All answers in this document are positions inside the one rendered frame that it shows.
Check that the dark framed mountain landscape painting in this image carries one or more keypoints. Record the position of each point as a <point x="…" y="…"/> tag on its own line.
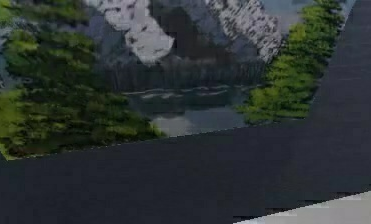
<point x="179" y="83"/>

